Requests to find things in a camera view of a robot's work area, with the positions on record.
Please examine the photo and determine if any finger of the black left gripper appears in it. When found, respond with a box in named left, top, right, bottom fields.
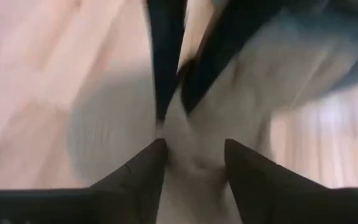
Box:
left=181, top=0, right=284, bottom=115
left=145, top=0, right=188, bottom=123

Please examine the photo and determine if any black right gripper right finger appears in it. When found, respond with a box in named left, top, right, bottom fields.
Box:
left=224, top=138, right=328, bottom=224

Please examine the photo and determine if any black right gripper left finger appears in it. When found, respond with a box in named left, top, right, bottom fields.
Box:
left=88, top=138, right=169, bottom=224

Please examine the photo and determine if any grey fabric hat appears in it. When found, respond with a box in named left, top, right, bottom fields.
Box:
left=67, top=12, right=358, bottom=224

